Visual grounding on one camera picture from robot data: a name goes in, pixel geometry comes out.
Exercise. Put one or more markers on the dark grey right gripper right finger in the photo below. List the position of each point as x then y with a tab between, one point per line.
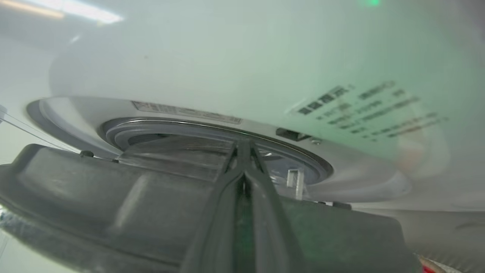
271	227

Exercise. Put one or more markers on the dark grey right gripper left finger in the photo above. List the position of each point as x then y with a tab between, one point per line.
216	227

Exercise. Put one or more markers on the washing machine door dark grey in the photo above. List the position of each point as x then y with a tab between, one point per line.
113	212

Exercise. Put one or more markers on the black door latch slot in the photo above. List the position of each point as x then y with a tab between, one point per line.
291	134

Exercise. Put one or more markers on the white washing machine body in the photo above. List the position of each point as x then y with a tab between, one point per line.
242	64

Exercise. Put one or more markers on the grey rubber drum gasket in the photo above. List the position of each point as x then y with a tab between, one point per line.
182	131

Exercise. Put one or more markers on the narrow white warning sticker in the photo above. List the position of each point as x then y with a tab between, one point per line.
185	112

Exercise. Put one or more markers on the printed label black text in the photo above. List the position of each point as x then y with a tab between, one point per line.
369	110

